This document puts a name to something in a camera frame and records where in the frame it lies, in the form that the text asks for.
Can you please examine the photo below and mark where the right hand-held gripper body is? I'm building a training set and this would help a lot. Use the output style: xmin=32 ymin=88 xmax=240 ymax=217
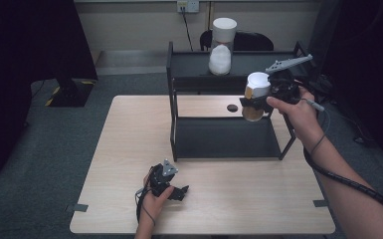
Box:
xmin=264 ymin=53 xmax=314 ymax=105

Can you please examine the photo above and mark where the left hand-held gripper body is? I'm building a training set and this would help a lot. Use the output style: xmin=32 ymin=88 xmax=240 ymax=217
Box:
xmin=148 ymin=158 xmax=180 ymax=197

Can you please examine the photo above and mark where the clear jar with brown contents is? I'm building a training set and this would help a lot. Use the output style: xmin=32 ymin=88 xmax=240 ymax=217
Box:
xmin=241 ymin=71 xmax=273 ymax=122

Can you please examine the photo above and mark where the black metal two-tier shelf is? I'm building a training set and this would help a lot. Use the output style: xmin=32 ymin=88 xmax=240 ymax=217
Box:
xmin=166 ymin=40 xmax=317 ymax=162

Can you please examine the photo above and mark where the clear jar with white contents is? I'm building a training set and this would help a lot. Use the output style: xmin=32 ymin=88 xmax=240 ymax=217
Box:
xmin=207 ymin=17 xmax=239 ymax=77

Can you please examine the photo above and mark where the person's left hand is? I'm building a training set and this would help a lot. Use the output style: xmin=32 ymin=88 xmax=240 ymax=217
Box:
xmin=140 ymin=173 xmax=176 ymax=227

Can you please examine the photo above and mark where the person's right hand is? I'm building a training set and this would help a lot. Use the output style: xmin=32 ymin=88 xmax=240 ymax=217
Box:
xmin=266 ymin=87 xmax=326 ymax=152

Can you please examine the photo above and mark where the black chair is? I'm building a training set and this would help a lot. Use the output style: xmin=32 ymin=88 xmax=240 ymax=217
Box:
xmin=199 ymin=29 xmax=275 ymax=52

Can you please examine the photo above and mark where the black wrist band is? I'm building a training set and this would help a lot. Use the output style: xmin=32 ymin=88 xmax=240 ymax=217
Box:
xmin=309 ymin=133 xmax=327 ymax=156

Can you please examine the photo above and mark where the black curtain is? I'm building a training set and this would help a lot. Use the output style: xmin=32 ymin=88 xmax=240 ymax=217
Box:
xmin=0 ymin=0 xmax=98 ymax=183
xmin=321 ymin=0 xmax=383 ymax=173

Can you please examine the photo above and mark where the black stand base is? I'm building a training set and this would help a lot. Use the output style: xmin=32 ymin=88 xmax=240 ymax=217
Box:
xmin=44 ymin=78 xmax=96 ymax=109

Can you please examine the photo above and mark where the left hand-held gripper cable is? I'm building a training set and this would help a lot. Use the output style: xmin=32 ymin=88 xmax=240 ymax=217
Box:
xmin=134 ymin=165 xmax=157 ymax=228

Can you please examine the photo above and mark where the hand-held gripper cable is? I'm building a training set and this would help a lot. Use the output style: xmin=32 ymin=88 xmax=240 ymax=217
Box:
xmin=134 ymin=165 xmax=157 ymax=228
xmin=301 ymin=108 xmax=383 ymax=222

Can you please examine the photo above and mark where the silver cable plug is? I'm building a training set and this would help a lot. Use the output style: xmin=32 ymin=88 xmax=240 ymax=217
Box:
xmin=300 ymin=98 xmax=326 ymax=113

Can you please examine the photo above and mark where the black wall power cable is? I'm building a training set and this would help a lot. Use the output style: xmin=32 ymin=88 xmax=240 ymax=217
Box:
xmin=180 ymin=7 xmax=194 ymax=52

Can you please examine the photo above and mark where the white wall socket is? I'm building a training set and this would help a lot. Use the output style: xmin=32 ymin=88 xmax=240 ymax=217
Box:
xmin=176 ymin=0 xmax=200 ymax=14

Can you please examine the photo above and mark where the right hand-held gripper cable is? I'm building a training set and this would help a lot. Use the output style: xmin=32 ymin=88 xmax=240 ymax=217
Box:
xmin=301 ymin=108 xmax=383 ymax=222

